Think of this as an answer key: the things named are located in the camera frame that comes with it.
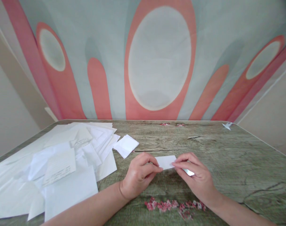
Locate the person's right hand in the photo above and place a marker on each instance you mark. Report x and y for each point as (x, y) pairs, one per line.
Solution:
(199, 176)

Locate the person's left hand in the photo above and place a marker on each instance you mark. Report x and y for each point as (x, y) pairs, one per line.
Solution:
(136, 174)

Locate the person's left thumb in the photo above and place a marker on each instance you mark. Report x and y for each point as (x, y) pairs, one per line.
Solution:
(154, 169)

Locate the person's left index finger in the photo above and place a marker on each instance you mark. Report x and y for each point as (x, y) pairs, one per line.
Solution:
(150, 158)

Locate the person's right index finger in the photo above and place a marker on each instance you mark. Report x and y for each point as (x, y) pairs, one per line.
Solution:
(180, 157)

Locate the person's right thumb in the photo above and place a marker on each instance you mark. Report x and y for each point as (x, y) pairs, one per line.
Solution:
(180, 165)

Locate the small white paper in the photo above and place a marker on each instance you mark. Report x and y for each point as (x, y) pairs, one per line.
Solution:
(165, 162)

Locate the small grey paper piece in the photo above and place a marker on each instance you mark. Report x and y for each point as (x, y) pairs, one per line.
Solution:
(189, 172)

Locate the stack of white square papers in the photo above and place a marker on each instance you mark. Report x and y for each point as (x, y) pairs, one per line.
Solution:
(126, 145)

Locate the wood print table cover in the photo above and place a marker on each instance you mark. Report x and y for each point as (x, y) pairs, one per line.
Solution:
(227, 153)

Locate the tiny white origami figure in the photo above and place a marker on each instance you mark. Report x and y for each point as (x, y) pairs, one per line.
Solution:
(227, 126)

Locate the pile of white paper sheets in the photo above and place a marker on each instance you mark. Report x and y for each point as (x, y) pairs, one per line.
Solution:
(62, 169)

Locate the pink and grey oval curtain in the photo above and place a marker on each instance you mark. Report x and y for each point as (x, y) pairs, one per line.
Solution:
(157, 58)

